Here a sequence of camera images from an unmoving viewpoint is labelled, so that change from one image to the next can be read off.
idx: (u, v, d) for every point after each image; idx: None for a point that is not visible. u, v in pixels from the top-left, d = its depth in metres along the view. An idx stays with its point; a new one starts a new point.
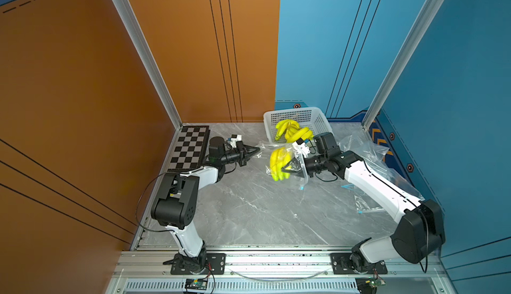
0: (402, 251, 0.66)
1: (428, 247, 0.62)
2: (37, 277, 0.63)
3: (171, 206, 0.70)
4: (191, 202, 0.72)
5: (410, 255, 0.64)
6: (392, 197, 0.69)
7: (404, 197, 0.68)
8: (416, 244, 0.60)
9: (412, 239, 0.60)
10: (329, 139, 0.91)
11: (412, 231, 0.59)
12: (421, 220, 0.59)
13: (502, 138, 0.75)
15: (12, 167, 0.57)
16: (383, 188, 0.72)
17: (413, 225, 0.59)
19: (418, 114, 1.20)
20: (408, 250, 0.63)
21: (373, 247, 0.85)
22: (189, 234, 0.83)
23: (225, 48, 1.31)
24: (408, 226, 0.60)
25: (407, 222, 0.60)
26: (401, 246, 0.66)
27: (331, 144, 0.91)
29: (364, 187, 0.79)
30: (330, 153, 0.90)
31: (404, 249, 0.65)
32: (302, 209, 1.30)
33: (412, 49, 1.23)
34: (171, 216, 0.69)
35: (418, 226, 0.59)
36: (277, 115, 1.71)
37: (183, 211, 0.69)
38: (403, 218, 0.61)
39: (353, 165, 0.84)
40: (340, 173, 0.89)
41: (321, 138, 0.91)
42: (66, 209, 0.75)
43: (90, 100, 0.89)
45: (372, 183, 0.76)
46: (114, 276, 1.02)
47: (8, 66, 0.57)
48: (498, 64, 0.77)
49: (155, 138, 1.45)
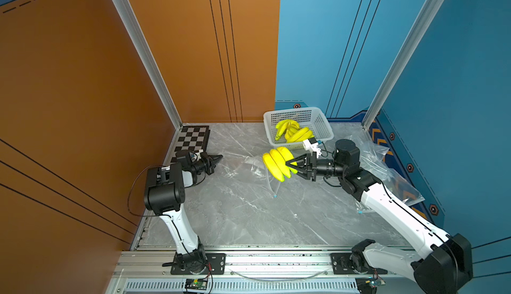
0: (427, 288, 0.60)
1: (458, 289, 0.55)
2: (37, 277, 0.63)
3: (163, 189, 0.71)
4: (180, 182, 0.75)
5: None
6: (417, 229, 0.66)
7: (430, 230, 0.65)
8: (445, 283, 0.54)
9: (440, 277, 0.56)
10: (355, 156, 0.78)
11: (440, 267, 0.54)
12: (450, 258, 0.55)
13: (502, 138, 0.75)
15: (13, 167, 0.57)
16: (406, 218, 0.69)
17: (442, 263, 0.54)
19: (419, 114, 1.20)
20: (434, 288, 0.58)
21: (380, 257, 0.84)
22: (184, 220, 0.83)
23: (225, 48, 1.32)
24: (436, 264, 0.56)
25: (436, 260, 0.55)
26: (426, 283, 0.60)
27: (354, 162, 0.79)
29: (382, 212, 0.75)
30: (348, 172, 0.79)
31: (430, 286, 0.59)
32: (302, 209, 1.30)
33: (412, 49, 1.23)
34: (166, 199, 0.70)
35: (448, 263, 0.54)
36: (277, 115, 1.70)
37: (176, 189, 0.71)
38: (432, 253, 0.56)
39: (371, 188, 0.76)
40: (355, 195, 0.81)
41: (347, 153, 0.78)
42: (65, 209, 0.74)
43: (89, 100, 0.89)
45: (392, 211, 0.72)
46: (114, 276, 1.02)
47: (10, 66, 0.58)
48: (498, 63, 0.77)
49: (155, 138, 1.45)
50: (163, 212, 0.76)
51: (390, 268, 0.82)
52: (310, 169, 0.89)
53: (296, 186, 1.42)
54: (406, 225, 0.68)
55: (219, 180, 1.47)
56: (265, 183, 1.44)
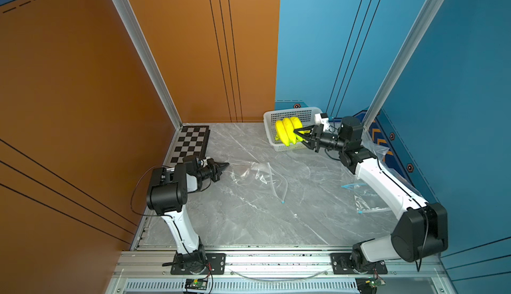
0: (400, 248, 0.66)
1: (428, 250, 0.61)
2: (37, 277, 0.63)
3: (166, 189, 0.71)
4: (183, 183, 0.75)
5: (407, 254, 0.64)
6: (398, 195, 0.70)
7: (410, 197, 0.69)
8: (415, 243, 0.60)
9: (409, 235, 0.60)
10: (357, 134, 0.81)
11: (411, 228, 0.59)
12: (422, 219, 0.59)
13: (502, 138, 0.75)
15: (12, 167, 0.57)
16: (391, 185, 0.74)
17: (412, 222, 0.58)
19: (419, 113, 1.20)
20: (406, 249, 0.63)
21: (372, 244, 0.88)
22: (185, 221, 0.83)
23: (225, 49, 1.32)
24: (408, 223, 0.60)
25: (407, 219, 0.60)
26: (400, 243, 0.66)
27: (356, 139, 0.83)
29: (372, 182, 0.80)
30: (348, 146, 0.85)
31: (402, 247, 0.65)
32: (302, 209, 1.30)
33: (412, 49, 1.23)
34: (168, 199, 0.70)
35: (420, 225, 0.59)
36: (277, 115, 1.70)
37: (178, 191, 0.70)
38: (404, 214, 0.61)
39: (365, 161, 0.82)
40: (350, 167, 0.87)
41: (350, 129, 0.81)
42: (66, 209, 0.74)
43: (88, 100, 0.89)
45: (380, 179, 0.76)
46: (114, 276, 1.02)
47: (9, 66, 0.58)
48: (498, 64, 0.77)
49: (155, 138, 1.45)
50: (164, 212, 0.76)
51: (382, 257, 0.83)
52: (314, 140, 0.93)
53: (295, 186, 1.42)
54: (390, 189, 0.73)
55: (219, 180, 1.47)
56: (265, 183, 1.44)
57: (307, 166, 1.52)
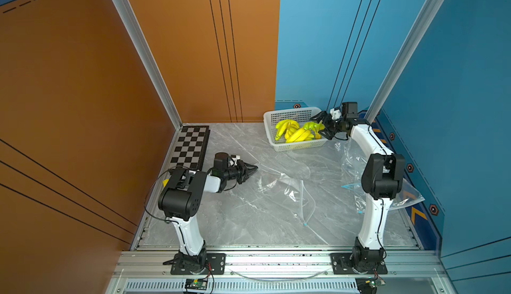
0: (363, 185, 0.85)
1: (383, 186, 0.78)
2: (36, 277, 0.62)
3: (178, 196, 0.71)
4: (196, 195, 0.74)
5: (366, 188, 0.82)
6: (374, 146, 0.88)
7: (381, 147, 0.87)
8: (373, 177, 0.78)
9: (370, 170, 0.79)
10: (352, 107, 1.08)
11: (372, 165, 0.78)
12: (382, 159, 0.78)
13: (502, 138, 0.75)
15: (12, 167, 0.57)
16: (370, 140, 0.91)
17: (373, 159, 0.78)
19: (419, 114, 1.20)
20: (366, 184, 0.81)
21: (362, 224, 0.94)
22: (192, 228, 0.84)
23: (225, 48, 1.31)
24: (370, 160, 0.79)
25: (371, 157, 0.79)
26: (364, 182, 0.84)
27: (352, 111, 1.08)
29: (359, 142, 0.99)
30: (348, 116, 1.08)
31: (365, 183, 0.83)
32: (302, 210, 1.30)
33: (412, 49, 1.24)
34: (177, 207, 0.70)
35: (379, 163, 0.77)
36: (277, 115, 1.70)
37: (189, 201, 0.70)
38: (370, 155, 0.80)
39: (359, 126, 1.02)
40: (348, 132, 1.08)
41: (346, 104, 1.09)
42: (66, 209, 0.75)
43: (88, 101, 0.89)
45: (364, 137, 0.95)
46: (114, 276, 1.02)
47: (10, 66, 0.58)
48: (498, 64, 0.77)
49: (155, 138, 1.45)
50: (171, 216, 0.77)
51: (372, 227, 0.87)
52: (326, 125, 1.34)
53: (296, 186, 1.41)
54: (368, 142, 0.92)
55: None
56: (265, 182, 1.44)
57: (307, 166, 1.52)
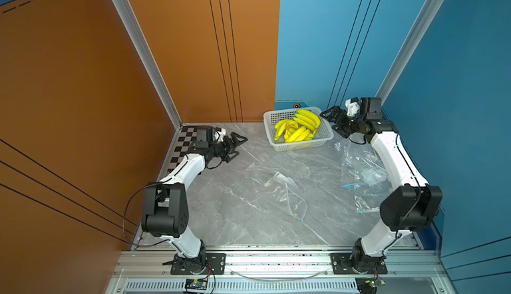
0: (385, 215, 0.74)
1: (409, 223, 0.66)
2: (36, 277, 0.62)
3: (163, 217, 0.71)
4: (181, 211, 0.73)
5: (388, 221, 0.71)
6: (402, 171, 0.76)
7: (412, 174, 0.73)
8: (398, 213, 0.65)
9: (396, 205, 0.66)
10: (375, 104, 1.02)
11: (399, 199, 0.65)
12: (413, 193, 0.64)
13: (502, 138, 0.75)
15: (12, 167, 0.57)
16: (399, 161, 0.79)
17: (402, 193, 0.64)
19: (418, 114, 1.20)
20: (390, 218, 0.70)
21: (368, 234, 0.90)
22: (185, 239, 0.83)
23: (225, 48, 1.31)
24: (399, 194, 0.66)
25: (400, 191, 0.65)
26: (386, 212, 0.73)
27: (374, 110, 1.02)
29: (383, 155, 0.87)
30: (369, 116, 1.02)
31: (387, 215, 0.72)
32: (302, 209, 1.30)
33: (412, 49, 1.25)
34: (164, 227, 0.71)
35: (408, 199, 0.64)
36: (277, 115, 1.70)
37: (175, 221, 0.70)
38: (399, 187, 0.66)
39: (384, 134, 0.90)
40: (368, 136, 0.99)
41: (369, 101, 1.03)
42: (66, 209, 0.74)
43: (89, 100, 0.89)
45: (390, 153, 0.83)
46: (114, 276, 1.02)
47: (10, 66, 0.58)
48: (498, 64, 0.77)
49: (155, 138, 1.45)
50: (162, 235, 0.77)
51: (378, 245, 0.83)
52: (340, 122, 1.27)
53: (296, 186, 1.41)
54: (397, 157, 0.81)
55: (219, 180, 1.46)
56: (265, 182, 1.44)
57: (307, 166, 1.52)
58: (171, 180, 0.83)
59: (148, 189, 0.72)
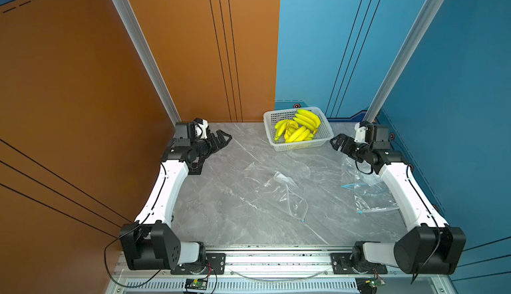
0: (398, 255, 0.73)
1: (428, 265, 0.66)
2: (36, 277, 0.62)
3: (152, 257, 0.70)
4: (170, 248, 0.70)
5: (403, 264, 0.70)
6: (417, 208, 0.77)
7: (429, 214, 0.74)
8: (416, 260, 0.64)
9: (414, 249, 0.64)
10: (382, 132, 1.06)
11: (419, 247, 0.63)
12: (434, 237, 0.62)
13: (502, 138, 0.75)
15: (12, 167, 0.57)
16: (413, 198, 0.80)
17: (421, 237, 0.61)
19: (418, 114, 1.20)
20: (406, 261, 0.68)
21: (375, 249, 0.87)
22: (183, 253, 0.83)
23: (225, 48, 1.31)
24: (416, 237, 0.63)
25: (418, 233, 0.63)
26: (400, 253, 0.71)
27: (380, 138, 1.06)
29: (394, 187, 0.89)
30: (376, 145, 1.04)
31: (402, 256, 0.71)
32: (302, 209, 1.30)
33: (412, 49, 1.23)
34: (156, 264, 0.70)
35: (430, 247, 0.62)
36: (277, 115, 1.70)
37: (165, 261, 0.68)
38: (419, 233, 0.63)
39: (393, 165, 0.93)
40: (376, 165, 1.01)
41: (375, 128, 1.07)
42: (66, 209, 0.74)
43: (89, 100, 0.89)
45: (402, 187, 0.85)
46: (113, 276, 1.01)
47: (10, 66, 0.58)
48: (498, 64, 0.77)
49: (155, 138, 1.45)
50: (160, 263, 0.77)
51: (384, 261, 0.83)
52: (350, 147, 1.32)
53: (296, 186, 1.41)
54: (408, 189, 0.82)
55: (219, 180, 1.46)
56: (265, 182, 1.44)
57: (307, 166, 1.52)
58: (150, 217, 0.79)
59: (125, 237, 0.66)
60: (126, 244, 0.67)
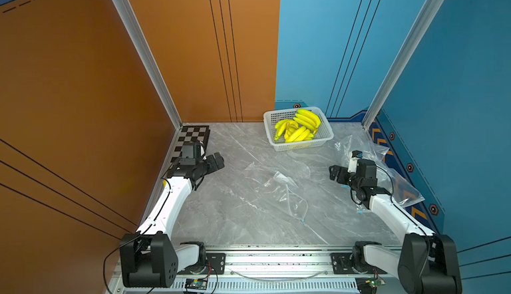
0: (404, 280, 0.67)
1: (434, 285, 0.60)
2: (36, 278, 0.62)
3: (148, 273, 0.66)
4: (168, 262, 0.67)
5: (410, 287, 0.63)
6: (405, 221, 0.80)
7: (416, 225, 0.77)
8: (417, 271, 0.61)
9: (410, 259, 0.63)
10: (370, 170, 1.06)
11: (412, 251, 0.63)
12: (423, 241, 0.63)
13: (502, 139, 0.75)
15: (12, 167, 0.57)
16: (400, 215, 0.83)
17: (411, 241, 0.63)
19: (418, 114, 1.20)
20: (410, 281, 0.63)
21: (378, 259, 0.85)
22: (183, 259, 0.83)
23: (225, 48, 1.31)
24: (408, 244, 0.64)
25: (408, 239, 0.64)
26: (405, 277, 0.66)
27: (370, 175, 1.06)
29: (384, 215, 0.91)
30: (364, 181, 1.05)
31: (406, 279, 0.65)
32: (302, 209, 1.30)
33: (412, 49, 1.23)
34: (151, 281, 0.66)
35: (422, 249, 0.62)
36: (277, 115, 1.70)
37: (162, 275, 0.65)
38: (407, 236, 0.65)
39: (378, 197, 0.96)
40: (364, 202, 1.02)
41: (364, 165, 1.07)
42: (66, 209, 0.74)
43: (89, 100, 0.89)
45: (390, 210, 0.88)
46: (114, 276, 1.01)
47: (10, 66, 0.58)
48: (498, 64, 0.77)
49: (155, 138, 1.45)
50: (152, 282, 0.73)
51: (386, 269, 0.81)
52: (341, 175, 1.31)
53: (296, 186, 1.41)
54: (394, 213, 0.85)
55: (219, 179, 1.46)
56: (265, 182, 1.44)
57: (307, 166, 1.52)
58: (152, 228, 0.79)
59: (124, 247, 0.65)
60: (124, 257, 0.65)
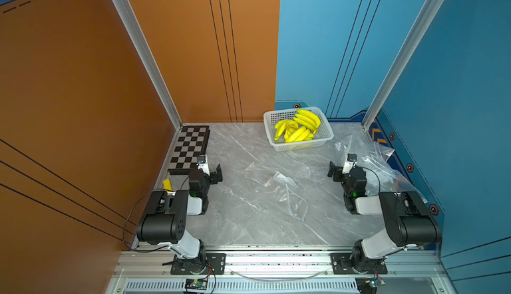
0: (393, 237, 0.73)
1: (415, 225, 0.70)
2: (36, 277, 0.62)
3: (160, 221, 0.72)
4: (180, 215, 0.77)
5: (397, 235, 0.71)
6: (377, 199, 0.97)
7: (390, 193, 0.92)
8: (396, 215, 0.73)
9: (388, 208, 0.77)
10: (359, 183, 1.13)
11: (386, 201, 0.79)
12: (393, 195, 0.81)
13: (502, 138, 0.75)
15: (12, 167, 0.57)
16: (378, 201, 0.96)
17: (382, 193, 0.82)
19: (419, 114, 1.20)
20: (395, 229, 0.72)
21: (372, 239, 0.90)
22: (184, 241, 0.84)
23: (225, 48, 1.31)
24: (384, 199, 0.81)
25: (382, 195, 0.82)
26: (392, 231, 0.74)
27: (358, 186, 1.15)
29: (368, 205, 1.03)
30: (352, 191, 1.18)
31: (394, 232, 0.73)
32: (301, 208, 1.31)
33: (412, 49, 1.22)
34: (160, 231, 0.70)
35: (394, 199, 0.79)
36: (277, 115, 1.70)
37: (173, 223, 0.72)
38: (380, 193, 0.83)
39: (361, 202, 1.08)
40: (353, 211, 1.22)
41: (356, 179, 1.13)
42: (66, 209, 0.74)
43: (88, 100, 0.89)
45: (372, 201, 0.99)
46: (114, 276, 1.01)
47: (10, 66, 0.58)
48: (498, 64, 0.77)
49: (155, 138, 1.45)
50: (158, 243, 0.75)
51: (380, 248, 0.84)
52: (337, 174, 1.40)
53: (296, 186, 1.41)
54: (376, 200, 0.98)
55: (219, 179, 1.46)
56: (265, 183, 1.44)
57: (307, 166, 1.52)
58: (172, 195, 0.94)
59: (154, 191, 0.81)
60: (151, 199, 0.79)
